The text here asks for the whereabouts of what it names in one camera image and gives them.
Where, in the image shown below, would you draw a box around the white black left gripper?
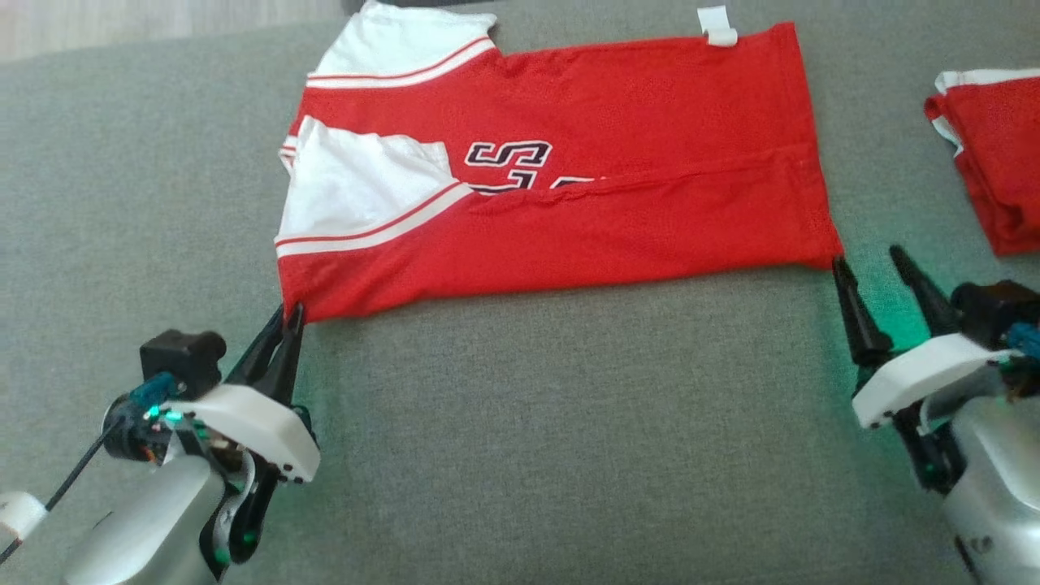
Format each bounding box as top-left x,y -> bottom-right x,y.
104,303 -> 322,486

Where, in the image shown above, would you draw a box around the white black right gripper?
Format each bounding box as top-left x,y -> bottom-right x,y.
830,244 -> 1018,494

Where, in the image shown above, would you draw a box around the red white striped shorts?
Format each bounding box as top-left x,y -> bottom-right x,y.
923,68 -> 1040,258

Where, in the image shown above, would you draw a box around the red white jersey shirt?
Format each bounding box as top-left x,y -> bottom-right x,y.
274,0 -> 847,324

